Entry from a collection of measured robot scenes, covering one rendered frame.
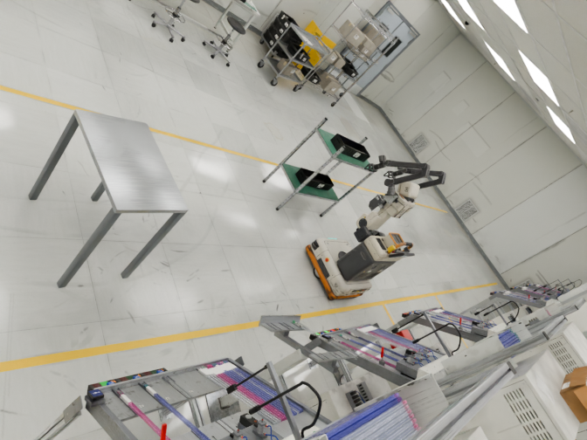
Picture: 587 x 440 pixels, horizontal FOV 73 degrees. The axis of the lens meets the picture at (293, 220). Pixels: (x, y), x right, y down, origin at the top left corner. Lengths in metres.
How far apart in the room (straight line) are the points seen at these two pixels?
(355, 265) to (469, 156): 7.97
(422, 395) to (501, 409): 0.90
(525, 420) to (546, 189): 9.19
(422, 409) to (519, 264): 9.79
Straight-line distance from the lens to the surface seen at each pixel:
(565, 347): 3.67
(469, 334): 3.80
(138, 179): 2.40
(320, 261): 4.33
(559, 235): 11.03
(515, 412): 2.30
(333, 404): 2.75
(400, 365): 2.49
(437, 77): 12.72
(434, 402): 1.45
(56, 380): 2.58
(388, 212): 4.21
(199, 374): 2.00
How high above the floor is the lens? 2.32
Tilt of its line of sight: 29 degrees down
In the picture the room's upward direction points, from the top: 49 degrees clockwise
